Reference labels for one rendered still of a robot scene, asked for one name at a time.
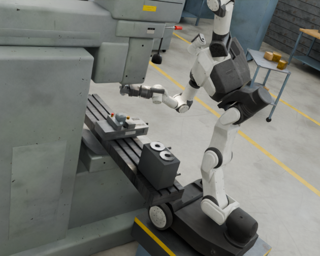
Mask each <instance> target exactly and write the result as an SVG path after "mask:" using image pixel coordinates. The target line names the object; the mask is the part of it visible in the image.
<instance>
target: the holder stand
mask: <svg viewBox="0 0 320 256"><path fill-rule="evenodd" d="M179 165H180V160H179V159H178V158H177V157H176V156H174V154H172V153H171V152H170V151H169V150H168V149H167V148H166V147H165V146H164V145H163V144H162V143H161V142H160V141H157V142H151V143H146V144H144V145H143V148H142V152H141V156H140V160H139V164H138V170H139V171H140V172H141V173H142V174H143V175H144V176H145V178H146V179H147V180H148V181H149V182H150V183H151V184H152V185H153V186H154V188H155V189H156V190H160V189H164V188H167V187H170V186H173V183H174V180H175V177H176V174H177V171H178V168H179Z"/></svg>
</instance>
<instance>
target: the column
mask: <svg viewBox="0 0 320 256"><path fill-rule="evenodd" d="M93 61H94V57H93V56H92V55H91V54H90V53H89V52H88V51H86V50H85V49H84V48H83V47H56V46H8V45H0V256H9V255H12V254H15V253H19V252H22V251H25V250H29V249H32V248H35V247H39V246H42V245H45V244H49V243H52V242H55V241H59V240H62V239H65V238H66V236H67V230H68V223H69V217H70V210H71V204H72V197H73V191H74V184H75V178H76V171H77V165H78V158H79V152H80V145H81V139H82V132H83V126H84V120H85V113H86V106H87V100H88V93H89V87H90V80H91V74H92V67H93Z"/></svg>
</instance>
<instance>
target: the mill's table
mask: <svg viewBox="0 0 320 256"><path fill-rule="evenodd" d="M111 113H114V112H113V111H112V110H111V109H110V107H109V106H108V105H107V104H106V103H105V102H104V101H103V100H102V99H101V98H100V97H99V96H98V95H97V93H96V94H92V95H91V94H88V100H87V106H86V113H85V120H84V123H85V124H86V126H87V127H88V128H89V129H90V131H91V132H92V133H93V134H94V136H95V137H96V138H97V139H98V141H99V142H100V143H101V145H102V146H103V147H104V148H105V150H106V151H107V152H108V153H109V155H110V156H111V157H112V158H113V160H114V161H115V162H116V163H117V165H118V166H119V167H120V169H121V170H122V171H123V172H124V174H125V175H126V176H127V178H128V179H129V180H130V182H131V183H132V184H133V185H134V187H135V188H136V189H137V190H138V192H139V193H140V194H141V195H142V197H143V198H144V199H145V201H146V202H147V203H148V204H149V206H150V207H153V206H157V205H160V204H164V203H167V202H171V201H174V200H178V199H181V198H182V195H183V192H184V189H185V188H184V187H183V186H182V185H181V184H180V183H179V182H178V181H177V180H176V179H175V180H174V183H173V186H170V187H167V188H164V189H160V190H156V189H155V188H154V186H153V185H152V184H151V183H150V182H149V181H148V180H147V179H146V178H145V176H144V175H143V174H142V173H141V172H140V171H139V170H138V164H139V160H140V156H141V152H142V148H143V143H142V142H141V141H140V140H139V139H138V138H137V137H129V138H121V139H114V140H107V141H104V140H103V139H102V138H101V137H100V136H99V134H98V133H97V132H96V131H95V129H94V128H95V122H96V121H100V120H107V117H108V115H111ZM115 115H116V114H115V113H114V115H113V116H114V117H115Z"/></svg>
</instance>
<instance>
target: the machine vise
mask: <svg viewBox="0 0 320 256"><path fill-rule="evenodd" d="M130 118H131V119H132V120H133V121H134V122H135V123H136V126H135V129H129V130H128V129H127V128H126V127H125V126H124V125H123V124H120V123H119V122H118V121H117V119H116V118H115V117H111V115H108V117H107V120H100V121H96V122H95V128H94V129H95V131H96V132H97V133H98V134H99V136H100V137H101V138H102V139H103V140H104V141H107V140H114V139H121V138H129V137H136V136H143V135H147V132H148V129H149V126H148V125H147V124H146V123H145V122H144V121H143V120H142V119H141V118H140V117H139V116H138V117H130Z"/></svg>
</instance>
